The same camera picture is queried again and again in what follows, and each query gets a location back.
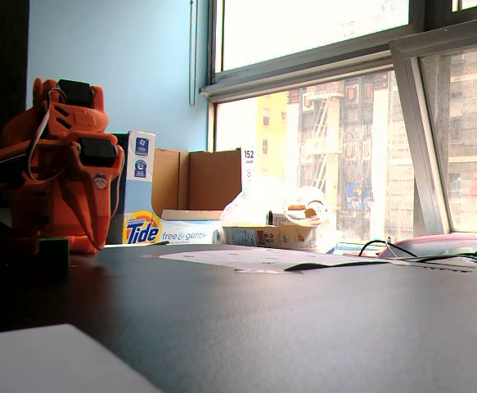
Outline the black cable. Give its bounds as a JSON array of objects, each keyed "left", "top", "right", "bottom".
[{"left": 358, "top": 239, "right": 477, "bottom": 271}]

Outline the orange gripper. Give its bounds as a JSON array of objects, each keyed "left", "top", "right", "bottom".
[{"left": 70, "top": 137, "right": 125, "bottom": 251}]

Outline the blank white paper sheet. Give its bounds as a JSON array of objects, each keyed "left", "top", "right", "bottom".
[{"left": 0, "top": 323, "right": 164, "bottom": 393}]

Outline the window blind cord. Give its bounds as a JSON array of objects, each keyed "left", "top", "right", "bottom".
[{"left": 187, "top": 0, "right": 200, "bottom": 108}]

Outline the pink white plastic container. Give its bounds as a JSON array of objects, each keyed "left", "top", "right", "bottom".
[{"left": 379, "top": 233, "right": 477, "bottom": 260}]

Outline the white grid paper sheet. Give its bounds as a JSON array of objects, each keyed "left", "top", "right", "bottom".
[{"left": 141, "top": 246, "right": 389, "bottom": 274}]

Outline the open tilted window sash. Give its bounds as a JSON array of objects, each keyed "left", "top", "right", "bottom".
[{"left": 388, "top": 14, "right": 477, "bottom": 238}]

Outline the black box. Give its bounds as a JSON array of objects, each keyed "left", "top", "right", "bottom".
[{"left": 102, "top": 131, "right": 131, "bottom": 246}]

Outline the Tide detergent cardboard box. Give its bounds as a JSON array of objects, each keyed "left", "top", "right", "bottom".
[{"left": 122, "top": 129, "right": 258, "bottom": 246}]

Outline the white servo wire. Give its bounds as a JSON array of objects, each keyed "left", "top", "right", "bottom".
[
  {"left": 26, "top": 88, "right": 70, "bottom": 183},
  {"left": 110, "top": 163, "right": 124, "bottom": 218}
]

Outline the printed food carton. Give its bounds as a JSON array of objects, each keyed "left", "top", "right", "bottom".
[{"left": 223, "top": 224, "right": 319, "bottom": 251}]

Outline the dark curtain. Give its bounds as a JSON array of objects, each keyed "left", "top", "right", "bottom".
[{"left": 0, "top": 0, "right": 30, "bottom": 193}]

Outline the grey window frame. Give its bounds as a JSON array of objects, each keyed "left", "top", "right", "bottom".
[{"left": 200, "top": 0, "right": 477, "bottom": 246}]

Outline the white plastic bag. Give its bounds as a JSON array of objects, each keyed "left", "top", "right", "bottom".
[{"left": 220, "top": 175, "right": 340, "bottom": 253}]

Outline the green cube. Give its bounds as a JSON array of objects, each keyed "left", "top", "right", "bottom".
[{"left": 37, "top": 237, "right": 71, "bottom": 271}]

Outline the white round plastic container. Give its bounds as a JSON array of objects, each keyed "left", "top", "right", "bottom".
[{"left": 282, "top": 186, "right": 331, "bottom": 226}]

